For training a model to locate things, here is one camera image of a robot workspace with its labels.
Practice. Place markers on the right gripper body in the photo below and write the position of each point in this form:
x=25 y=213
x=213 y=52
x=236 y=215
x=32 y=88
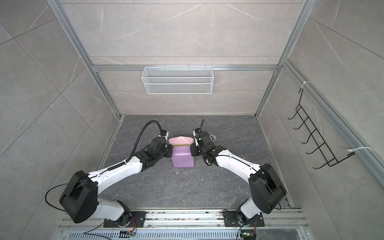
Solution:
x=204 y=153

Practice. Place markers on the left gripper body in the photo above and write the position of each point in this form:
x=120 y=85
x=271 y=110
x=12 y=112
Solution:
x=162 y=155

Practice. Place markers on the pink wrapping paper sheet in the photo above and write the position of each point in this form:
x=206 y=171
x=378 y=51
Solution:
x=181 y=153

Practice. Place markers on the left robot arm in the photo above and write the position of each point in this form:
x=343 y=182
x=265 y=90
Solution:
x=81 y=200

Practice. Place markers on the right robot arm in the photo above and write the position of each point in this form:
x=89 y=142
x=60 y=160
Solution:
x=267 y=189

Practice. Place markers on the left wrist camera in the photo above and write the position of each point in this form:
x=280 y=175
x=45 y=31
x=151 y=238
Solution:
x=164 y=134

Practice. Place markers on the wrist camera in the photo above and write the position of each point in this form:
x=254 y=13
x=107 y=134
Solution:
x=164 y=134
x=196 y=134

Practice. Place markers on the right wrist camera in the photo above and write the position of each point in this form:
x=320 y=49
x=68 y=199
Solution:
x=196 y=134

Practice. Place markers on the white wire mesh basket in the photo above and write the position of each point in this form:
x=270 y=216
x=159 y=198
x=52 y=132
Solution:
x=178 y=80

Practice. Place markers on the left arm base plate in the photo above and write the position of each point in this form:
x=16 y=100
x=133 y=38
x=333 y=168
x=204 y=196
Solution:
x=127 y=220

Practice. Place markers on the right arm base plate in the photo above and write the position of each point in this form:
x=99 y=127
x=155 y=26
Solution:
x=237 y=219

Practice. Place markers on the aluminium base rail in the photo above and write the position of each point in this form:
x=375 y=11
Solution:
x=203 y=224

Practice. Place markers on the black wire hook rack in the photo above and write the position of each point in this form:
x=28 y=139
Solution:
x=315 y=136

